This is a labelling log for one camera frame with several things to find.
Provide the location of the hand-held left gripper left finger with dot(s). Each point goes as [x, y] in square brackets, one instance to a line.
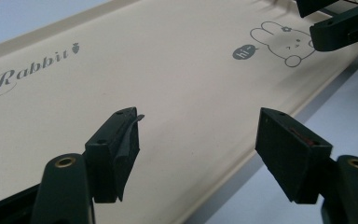
[105, 161]

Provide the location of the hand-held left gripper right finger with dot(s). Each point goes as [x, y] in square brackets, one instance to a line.
[286, 155]

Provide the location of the beige tray with rabbit print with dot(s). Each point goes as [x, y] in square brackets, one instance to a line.
[183, 77]

